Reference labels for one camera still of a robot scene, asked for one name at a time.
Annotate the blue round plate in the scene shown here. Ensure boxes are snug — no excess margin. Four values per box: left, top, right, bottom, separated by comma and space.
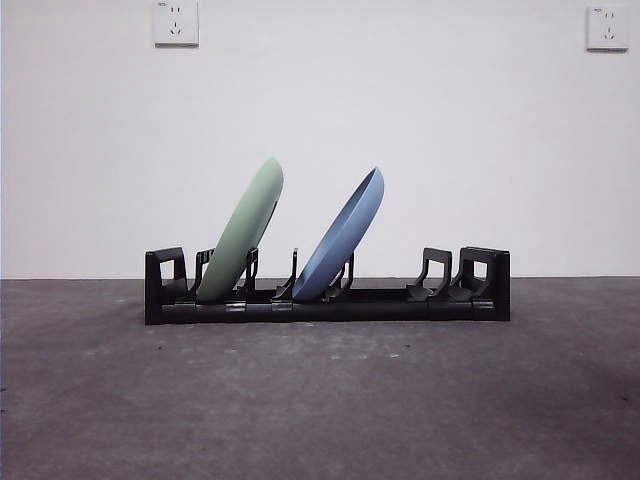
291, 167, 386, 302

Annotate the green round plate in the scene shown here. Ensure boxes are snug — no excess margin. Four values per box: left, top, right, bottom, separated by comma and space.
195, 156, 285, 304

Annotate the white wall socket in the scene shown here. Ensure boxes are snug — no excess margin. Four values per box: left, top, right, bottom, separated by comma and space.
153, 0, 200, 49
585, 5, 630, 52

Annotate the black plate rack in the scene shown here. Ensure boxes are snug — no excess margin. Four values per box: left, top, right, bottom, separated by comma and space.
143, 245, 512, 325

